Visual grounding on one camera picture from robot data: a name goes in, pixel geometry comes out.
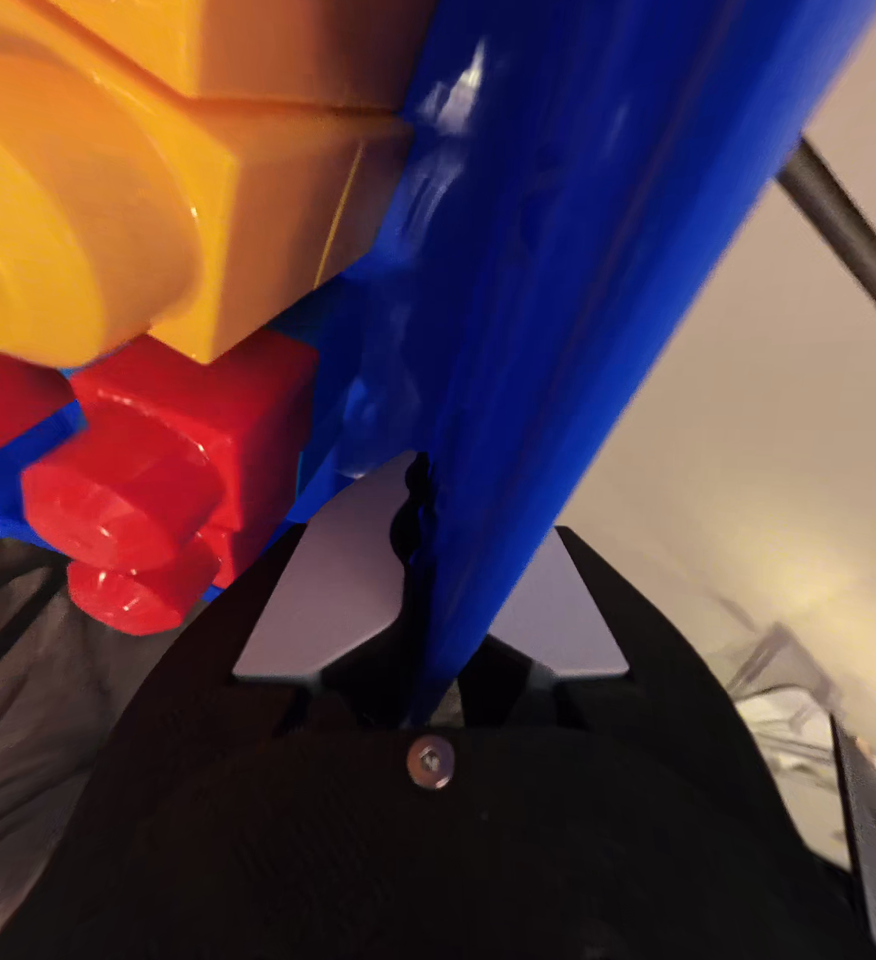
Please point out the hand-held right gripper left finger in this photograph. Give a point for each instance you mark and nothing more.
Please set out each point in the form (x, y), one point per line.
(333, 585)

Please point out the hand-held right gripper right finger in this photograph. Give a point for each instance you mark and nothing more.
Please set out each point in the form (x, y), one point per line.
(565, 630)

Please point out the blue plastic bin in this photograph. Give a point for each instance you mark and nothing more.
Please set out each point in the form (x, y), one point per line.
(558, 262)

